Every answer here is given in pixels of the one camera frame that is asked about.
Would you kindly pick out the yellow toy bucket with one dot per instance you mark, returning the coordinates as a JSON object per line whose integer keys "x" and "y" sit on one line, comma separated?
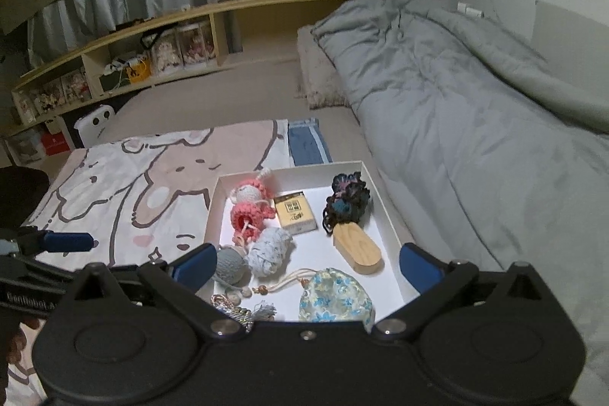
{"x": 139, "y": 72}

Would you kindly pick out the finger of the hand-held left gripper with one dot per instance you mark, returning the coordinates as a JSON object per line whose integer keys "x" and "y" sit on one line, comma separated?
{"x": 66, "y": 242}

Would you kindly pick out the white cardboard box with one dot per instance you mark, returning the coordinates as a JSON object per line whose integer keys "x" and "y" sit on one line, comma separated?
{"x": 314, "y": 254}

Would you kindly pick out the long wooden shelf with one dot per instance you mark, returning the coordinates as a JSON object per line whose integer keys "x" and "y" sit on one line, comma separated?
{"x": 214, "y": 6}

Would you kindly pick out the pink crochet doll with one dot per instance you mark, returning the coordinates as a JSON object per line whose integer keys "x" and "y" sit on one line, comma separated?
{"x": 250, "y": 215}

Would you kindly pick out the cartoon printed blanket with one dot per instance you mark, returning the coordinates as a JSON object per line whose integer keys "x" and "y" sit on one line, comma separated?
{"x": 119, "y": 177}

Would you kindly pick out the oval wooden block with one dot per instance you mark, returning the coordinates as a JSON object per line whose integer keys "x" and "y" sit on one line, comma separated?
{"x": 357, "y": 249}

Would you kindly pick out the row of figurine boxes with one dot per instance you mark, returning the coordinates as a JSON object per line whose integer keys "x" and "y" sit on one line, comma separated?
{"x": 52, "y": 94}

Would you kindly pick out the white blue knitted ball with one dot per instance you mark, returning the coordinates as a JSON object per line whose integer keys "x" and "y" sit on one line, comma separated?
{"x": 271, "y": 251}

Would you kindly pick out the small yellow cardboard pack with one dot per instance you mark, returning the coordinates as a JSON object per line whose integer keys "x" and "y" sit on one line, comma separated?
{"x": 295, "y": 213}

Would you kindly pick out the grey comforter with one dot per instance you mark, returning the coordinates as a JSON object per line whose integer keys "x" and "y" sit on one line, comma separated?
{"x": 452, "y": 101}

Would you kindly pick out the dark green box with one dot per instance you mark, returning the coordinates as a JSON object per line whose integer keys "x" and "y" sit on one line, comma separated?
{"x": 112, "y": 82}

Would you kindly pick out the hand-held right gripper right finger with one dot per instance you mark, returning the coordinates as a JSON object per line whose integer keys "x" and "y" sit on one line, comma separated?
{"x": 418, "y": 268}

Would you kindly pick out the grey crochet ball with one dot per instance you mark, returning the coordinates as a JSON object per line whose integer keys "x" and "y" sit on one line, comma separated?
{"x": 231, "y": 265}

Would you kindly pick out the blue folded towel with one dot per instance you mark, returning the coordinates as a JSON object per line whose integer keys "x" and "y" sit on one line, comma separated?
{"x": 307, "y": 144}

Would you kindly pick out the black cushion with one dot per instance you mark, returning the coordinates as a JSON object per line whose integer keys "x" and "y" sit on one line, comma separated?
{"x": 21, "y": 196}

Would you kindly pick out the white space heater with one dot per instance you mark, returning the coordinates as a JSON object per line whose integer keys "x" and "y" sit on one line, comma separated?
{"x": 95, "y": 125}

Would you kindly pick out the clear doll display box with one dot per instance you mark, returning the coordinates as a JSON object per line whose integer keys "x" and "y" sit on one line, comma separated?
{"x": 196, "y": 44}
{"x": 166, "y": 54}

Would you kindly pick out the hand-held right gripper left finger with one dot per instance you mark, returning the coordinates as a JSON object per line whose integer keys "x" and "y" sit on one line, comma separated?
{"x": 195, "y": 265}

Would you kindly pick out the clear storage bin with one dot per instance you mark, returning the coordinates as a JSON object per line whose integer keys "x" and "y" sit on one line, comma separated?
{"x": 24, "y": 149}

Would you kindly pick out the dark floral scrunchie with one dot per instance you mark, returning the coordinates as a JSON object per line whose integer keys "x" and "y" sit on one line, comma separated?
{"x": 347, "y": 196}

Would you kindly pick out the red box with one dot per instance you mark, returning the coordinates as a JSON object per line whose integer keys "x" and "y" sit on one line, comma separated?
{"x": 52, "y": 143}

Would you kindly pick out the white wall socket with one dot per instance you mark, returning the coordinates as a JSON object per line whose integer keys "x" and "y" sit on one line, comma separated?
{"x": 470, "y": 10}

